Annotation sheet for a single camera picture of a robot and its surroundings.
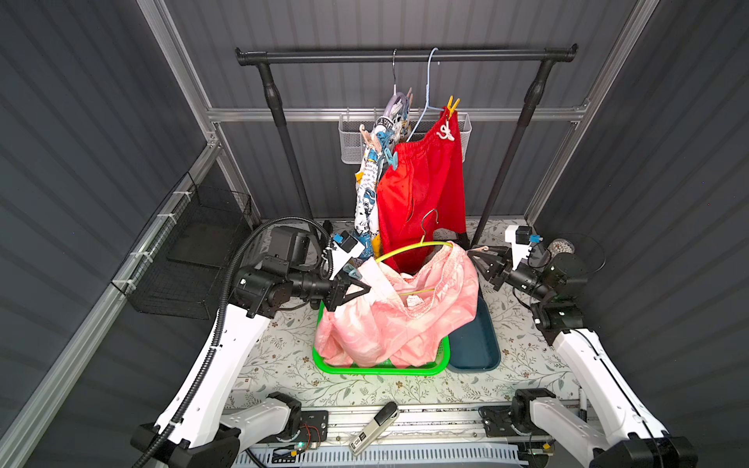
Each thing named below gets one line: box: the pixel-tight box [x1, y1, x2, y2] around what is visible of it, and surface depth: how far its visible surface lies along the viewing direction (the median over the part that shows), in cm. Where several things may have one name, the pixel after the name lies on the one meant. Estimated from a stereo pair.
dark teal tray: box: [446, 288, 502, 372], surface depth 85 cm
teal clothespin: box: [343, 263, 363, 280], surface depth 56 cm
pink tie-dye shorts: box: [315, 240, 480, 367], surface depth 71 cm
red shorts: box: [376, 109, 467, 263], surface depth 68 cm
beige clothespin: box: [358, 122, 382, 155], surface depth 52 cm
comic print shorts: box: [354, 117, 411, 261], surface depth 59 cm
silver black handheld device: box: [349, 401, 400, 456], surface depth 72 cm
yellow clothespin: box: [446, 95, 461, 120], surface depth 74 cm
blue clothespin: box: [384, 147, 398, 171], surface depth 58 cm
